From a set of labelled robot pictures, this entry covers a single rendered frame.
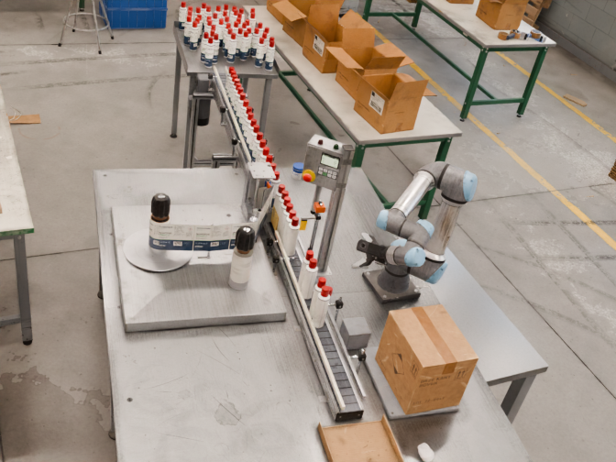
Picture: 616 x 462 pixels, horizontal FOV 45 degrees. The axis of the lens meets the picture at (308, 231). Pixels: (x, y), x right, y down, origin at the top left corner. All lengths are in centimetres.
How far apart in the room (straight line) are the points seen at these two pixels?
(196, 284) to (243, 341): 35
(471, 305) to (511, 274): 178
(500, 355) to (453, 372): 54
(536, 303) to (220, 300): 259
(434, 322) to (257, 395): 74
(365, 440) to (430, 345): 43
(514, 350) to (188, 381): 144
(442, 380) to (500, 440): 34
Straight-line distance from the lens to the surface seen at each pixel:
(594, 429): 454
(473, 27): 713
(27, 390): 403
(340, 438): 284
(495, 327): 352
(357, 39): 541
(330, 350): 307
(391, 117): 484
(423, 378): 283
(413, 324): 293
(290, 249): 345
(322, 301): 304
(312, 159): 319
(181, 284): 325
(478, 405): 314
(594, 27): 945
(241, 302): 320
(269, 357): 306
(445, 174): 319
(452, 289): 363
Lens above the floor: 303
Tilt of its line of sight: 36 degrees down
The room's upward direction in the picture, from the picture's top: 12 degrees clockwise
